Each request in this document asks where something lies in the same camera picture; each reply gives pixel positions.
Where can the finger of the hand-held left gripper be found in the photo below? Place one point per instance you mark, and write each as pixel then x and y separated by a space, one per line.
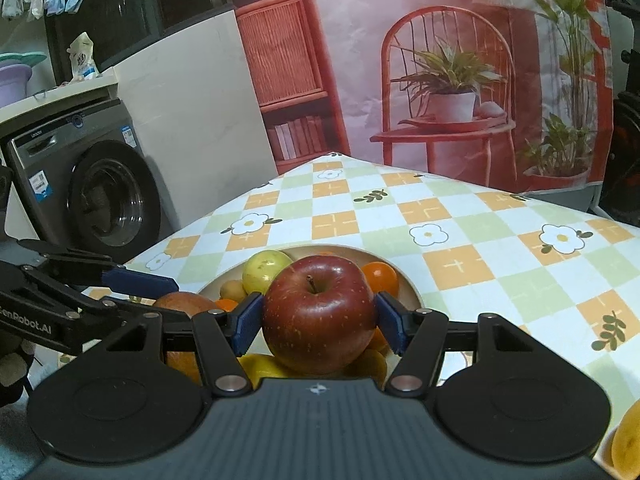
pixel 150 312
pixel 142 281

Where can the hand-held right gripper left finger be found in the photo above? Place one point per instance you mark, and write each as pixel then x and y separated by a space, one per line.
pixel 247 325

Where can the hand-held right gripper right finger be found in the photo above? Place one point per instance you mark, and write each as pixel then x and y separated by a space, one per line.
pixel 392 322

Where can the orange tangerine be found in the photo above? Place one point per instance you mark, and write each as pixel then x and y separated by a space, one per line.
pixel 227 304
pixel 379 341
pixel 382 280

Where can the brownish red apple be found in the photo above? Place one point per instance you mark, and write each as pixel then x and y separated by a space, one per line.
pixel 182 304

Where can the beige round plate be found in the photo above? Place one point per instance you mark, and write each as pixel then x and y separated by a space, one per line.
pixel 407 290

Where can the small tan fruit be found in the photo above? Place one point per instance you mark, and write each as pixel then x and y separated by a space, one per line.
pixel 232 290
pixel 369 366

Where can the yellow lemon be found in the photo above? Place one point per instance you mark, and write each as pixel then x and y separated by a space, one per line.
pixel 629 440
pixel 262 366

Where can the dark red apple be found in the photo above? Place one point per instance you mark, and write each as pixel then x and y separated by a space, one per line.
pixel 320 315

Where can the person's left hand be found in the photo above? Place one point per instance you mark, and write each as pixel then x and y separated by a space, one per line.
pixel 12 370

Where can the yellow-green guava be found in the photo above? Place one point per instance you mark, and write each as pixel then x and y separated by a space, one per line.
pixel 265 270

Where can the grey washing machine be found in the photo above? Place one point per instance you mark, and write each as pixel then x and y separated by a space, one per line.
pixel 100 195

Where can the white counter slab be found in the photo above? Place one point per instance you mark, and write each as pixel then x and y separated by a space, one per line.
pixel 60 96

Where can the white detergent bag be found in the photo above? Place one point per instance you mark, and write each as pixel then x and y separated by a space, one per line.
pixel 84 60

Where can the purple basin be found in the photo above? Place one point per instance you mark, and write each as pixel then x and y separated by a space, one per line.
pixel 14 85

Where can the teal plastic lid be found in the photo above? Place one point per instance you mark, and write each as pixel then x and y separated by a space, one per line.
pixel 20 59

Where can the printed backdrop cloth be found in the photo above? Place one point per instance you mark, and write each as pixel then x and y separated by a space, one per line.
pixel 360 60

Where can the dark glass sliding door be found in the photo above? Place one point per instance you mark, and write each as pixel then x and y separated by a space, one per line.
pixel 130 10

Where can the white hanging sock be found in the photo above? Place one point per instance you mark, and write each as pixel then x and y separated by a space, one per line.
pixel 37 5
pixel 11 4

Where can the black exercise bike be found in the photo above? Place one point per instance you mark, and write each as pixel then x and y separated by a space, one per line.
pixel 627 120

